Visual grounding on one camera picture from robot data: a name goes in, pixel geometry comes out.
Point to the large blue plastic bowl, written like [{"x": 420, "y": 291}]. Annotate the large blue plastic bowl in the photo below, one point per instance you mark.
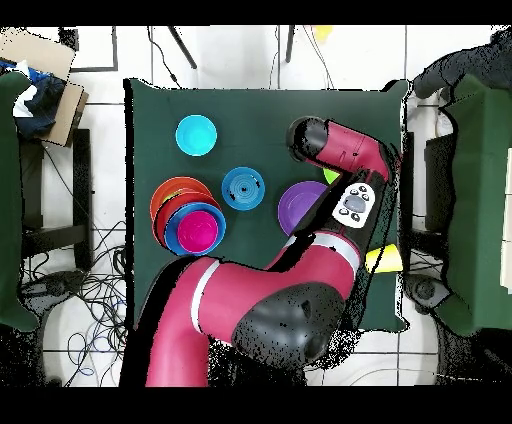
[{"x": 171, "y": 236}]

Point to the orange plastic bowl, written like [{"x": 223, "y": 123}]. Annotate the orange plastic bowl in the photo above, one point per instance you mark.
[
  {"x": 164, "y": 192},
  {"x": 162, "y": 220}
]

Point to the cardboard box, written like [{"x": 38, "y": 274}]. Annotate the cardboard box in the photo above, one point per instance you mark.
[{"x": 36, "y": 52}]

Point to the small cyan plastic bowl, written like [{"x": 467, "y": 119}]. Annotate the small cyan plastic bowl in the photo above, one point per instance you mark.
[{"x": 196, "y": 134}]

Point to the blue and white cloth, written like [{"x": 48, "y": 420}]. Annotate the blue and white cloth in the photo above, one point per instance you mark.
[{"x": 44, "y": 100}]

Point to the yellow plastic cup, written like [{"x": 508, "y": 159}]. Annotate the yellow plastic cup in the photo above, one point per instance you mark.
[{"x": 386, "y": 260}]

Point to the pink plastic bowl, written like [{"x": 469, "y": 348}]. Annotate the pink plastic bowl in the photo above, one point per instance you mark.
[{"x": 198, "y": 231}]

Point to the black bench frame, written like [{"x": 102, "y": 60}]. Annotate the black bench frame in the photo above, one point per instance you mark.
[
  {"x": 438, "y": 184},
  {"x": 82, "y": 192}
]

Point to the dark green tablecloth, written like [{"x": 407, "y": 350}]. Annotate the dark green tablecloth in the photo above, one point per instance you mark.
[{"x": 240, "y": 108}]

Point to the black equipment base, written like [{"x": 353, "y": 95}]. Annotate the black equipment base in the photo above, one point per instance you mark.
[
  {"x": 52, "y": 284},
  {"x": 424, "y": 290}
]

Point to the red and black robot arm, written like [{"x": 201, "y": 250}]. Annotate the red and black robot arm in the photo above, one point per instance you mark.
[{"x": 264, "y": 304}]

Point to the black tripod leg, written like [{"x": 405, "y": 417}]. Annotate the black tripod leg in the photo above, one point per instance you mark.
[
  {"x": 290, "y": 44},
  {"x": 182, "y": 48}
]

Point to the green covered side table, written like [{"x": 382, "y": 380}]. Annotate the green covered side table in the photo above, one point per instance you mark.
[
  {"x": 480, "y": 200},
  {"x": 8, "y": 200}
]

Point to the small yellow object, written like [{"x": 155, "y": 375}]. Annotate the small yellow object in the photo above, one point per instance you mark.
[{"x": 322, "y": 33}]

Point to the small dark blue bowl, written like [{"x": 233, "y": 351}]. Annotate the small dark blue bowl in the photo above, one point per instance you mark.
[{"x": 242, "y": 188}]

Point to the person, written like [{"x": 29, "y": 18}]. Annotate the person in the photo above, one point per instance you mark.
[{"x": 464, "y": 64}]

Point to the large green plastic bowl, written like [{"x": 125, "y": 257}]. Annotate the large green plastic bowl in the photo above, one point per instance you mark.
[{"x": 330, "y": 174}]

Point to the purple plastic bowl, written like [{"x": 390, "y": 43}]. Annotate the purple plastic bowl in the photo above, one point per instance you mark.
[{"x": 300, "y": 204}]

